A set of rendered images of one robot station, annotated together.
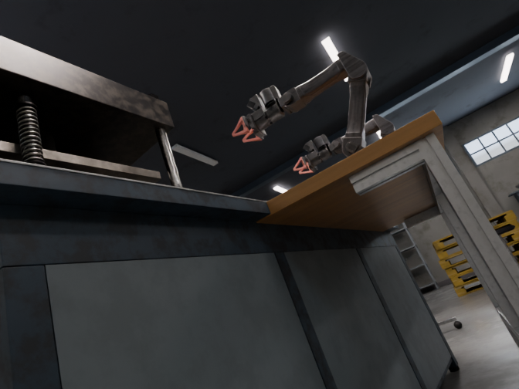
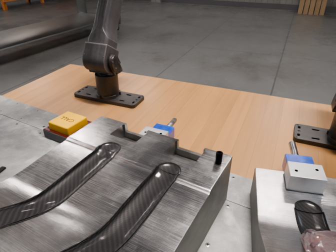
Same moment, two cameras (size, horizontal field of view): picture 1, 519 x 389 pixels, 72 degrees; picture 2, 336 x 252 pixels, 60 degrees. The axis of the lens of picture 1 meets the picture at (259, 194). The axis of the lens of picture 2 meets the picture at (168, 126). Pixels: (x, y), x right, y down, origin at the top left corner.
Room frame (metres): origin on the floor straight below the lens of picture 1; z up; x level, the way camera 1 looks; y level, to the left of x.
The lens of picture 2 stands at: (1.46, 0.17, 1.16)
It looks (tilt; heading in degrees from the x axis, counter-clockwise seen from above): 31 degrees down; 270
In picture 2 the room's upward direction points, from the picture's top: straight up
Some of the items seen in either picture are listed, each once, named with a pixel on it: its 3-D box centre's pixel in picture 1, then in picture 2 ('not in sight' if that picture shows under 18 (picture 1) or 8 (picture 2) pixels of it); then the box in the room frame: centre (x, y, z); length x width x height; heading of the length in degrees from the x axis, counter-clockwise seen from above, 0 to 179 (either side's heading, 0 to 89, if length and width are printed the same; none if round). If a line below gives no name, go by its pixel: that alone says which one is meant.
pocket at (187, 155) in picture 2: not in sight; (185, 159); (1.44, -0.20, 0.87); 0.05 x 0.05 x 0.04; 61
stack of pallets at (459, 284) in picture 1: (482, 254); not in sight; (5.84, -2.84, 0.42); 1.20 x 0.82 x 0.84; 69
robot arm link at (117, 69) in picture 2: not in sight; (104, 63); (1.64, -0.58, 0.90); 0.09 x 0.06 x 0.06; 157
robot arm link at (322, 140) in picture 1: (327, 144); not in sight; (1.70, -0.43, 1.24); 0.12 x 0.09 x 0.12; 67
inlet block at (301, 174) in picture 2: not in sight; (297, 165); (1.25, -0.21, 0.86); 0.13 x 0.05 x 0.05; 78
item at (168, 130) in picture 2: not in sight; (163, 132); (1.48, -0.36, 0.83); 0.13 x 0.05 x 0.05; 66
